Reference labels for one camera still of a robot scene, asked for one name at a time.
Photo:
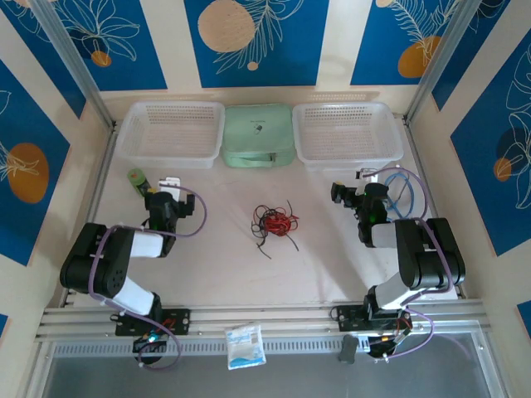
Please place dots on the aluminium frame rail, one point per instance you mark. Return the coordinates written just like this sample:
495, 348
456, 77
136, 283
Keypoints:
269, 321

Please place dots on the dark grey plastic clip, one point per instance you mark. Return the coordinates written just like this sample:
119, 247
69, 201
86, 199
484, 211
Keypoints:
347, 350

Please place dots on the mint green medicine bag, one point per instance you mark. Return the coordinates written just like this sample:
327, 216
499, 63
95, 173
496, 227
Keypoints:
257, 141

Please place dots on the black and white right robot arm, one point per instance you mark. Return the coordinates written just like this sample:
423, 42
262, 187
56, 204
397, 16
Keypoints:
435, 257

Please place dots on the small green capped bottle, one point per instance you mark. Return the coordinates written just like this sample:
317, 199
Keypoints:
134, 176

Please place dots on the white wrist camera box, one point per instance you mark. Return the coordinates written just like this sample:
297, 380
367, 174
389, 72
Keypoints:
369, 176
170, 184

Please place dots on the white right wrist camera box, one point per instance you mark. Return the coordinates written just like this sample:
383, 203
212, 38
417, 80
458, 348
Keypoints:
369, 176

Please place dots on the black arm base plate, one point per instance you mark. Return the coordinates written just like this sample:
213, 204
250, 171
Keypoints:
348, 317
182, 321

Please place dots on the white perforated plastic basket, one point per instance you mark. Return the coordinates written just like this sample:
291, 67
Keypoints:
166, 132
348, 132

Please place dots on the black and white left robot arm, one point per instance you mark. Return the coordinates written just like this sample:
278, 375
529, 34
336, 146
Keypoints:
95, 265

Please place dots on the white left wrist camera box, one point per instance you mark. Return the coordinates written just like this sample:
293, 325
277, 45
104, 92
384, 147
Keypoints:
170, 184

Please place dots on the aluminium frame post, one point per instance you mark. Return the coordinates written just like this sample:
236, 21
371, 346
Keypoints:
75, 62
436, 62

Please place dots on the white and blue packet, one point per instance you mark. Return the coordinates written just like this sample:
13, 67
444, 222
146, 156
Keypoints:
245, 344

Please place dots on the grey metal panel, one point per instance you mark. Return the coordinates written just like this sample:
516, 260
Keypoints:
290, 381

